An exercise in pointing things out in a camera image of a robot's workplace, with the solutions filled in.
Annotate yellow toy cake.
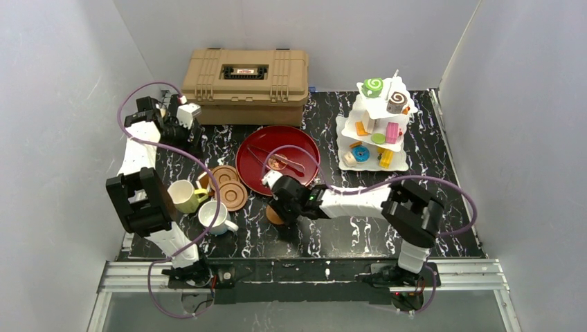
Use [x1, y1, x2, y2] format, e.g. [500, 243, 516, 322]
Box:
[378, 148, 395, 169]

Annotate green swirl roll cake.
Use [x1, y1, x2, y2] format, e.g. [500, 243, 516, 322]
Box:
[361, 77, 384, 98]

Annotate pink toy cake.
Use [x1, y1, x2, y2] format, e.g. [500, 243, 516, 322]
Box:
[386, 122, 400, 144]

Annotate green toy macaron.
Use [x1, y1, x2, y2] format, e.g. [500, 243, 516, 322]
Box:
[371, 133, 386, 145]

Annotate purple cable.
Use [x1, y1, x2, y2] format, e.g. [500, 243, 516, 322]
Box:
[260, 145, 479, 314]
[116, 82, 222, 320]

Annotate brown swirl roll cake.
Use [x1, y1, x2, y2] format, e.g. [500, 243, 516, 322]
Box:
[386, 91, 408, 114]

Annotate wooden coaster stack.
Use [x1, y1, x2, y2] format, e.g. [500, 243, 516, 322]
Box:
[196, 165, 240, 191]

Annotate white round toy mochi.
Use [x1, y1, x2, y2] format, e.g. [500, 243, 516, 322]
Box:
[342, 151, 358, 167]

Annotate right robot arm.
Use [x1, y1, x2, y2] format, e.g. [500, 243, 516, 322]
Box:
[262, 172, 444, 274]

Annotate white tiered cake stand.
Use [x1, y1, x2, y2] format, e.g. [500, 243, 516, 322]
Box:
[336, 73, 418, 172]

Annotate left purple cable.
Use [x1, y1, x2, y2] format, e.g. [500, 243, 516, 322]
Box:
[116, 82, 222, 320]

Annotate white toy cake slice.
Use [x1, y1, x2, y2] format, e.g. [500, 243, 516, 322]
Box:
[361, 111, 376, 134]

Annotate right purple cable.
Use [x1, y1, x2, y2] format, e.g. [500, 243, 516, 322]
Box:
[260, 145, 479, 314]

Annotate pink handled metal tongs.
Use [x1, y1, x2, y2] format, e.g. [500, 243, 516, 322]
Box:
[246, 145, 305, 176]

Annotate orange toy cake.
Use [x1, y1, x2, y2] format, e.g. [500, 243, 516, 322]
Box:
[355, 121, 370, 136]

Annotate red round tray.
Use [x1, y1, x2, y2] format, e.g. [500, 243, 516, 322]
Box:
[235, 126, 320, 196]

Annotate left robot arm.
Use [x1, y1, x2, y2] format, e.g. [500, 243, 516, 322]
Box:
[105, 97, 208, 278]

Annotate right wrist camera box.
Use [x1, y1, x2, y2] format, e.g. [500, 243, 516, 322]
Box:
[261, 170, 283, 190]

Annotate blue toy donut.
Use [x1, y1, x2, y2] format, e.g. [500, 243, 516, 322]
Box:
[351, 145, 370, 163]

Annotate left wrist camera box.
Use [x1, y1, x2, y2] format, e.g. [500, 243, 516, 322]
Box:
[176, 95, 201, 129]

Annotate yellow green mug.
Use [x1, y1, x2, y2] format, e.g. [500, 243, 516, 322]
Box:
[168, 180, 209, 214]

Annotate white grey mug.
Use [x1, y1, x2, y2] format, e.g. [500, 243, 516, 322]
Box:
[197, 201, 239, 236]

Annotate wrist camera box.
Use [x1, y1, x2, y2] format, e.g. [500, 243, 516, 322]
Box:
[176, 95, 201, 129]
[261, 170, 283, 190]

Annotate tan plastic toolbox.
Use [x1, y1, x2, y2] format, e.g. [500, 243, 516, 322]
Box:
[181, 48, 309, 127]

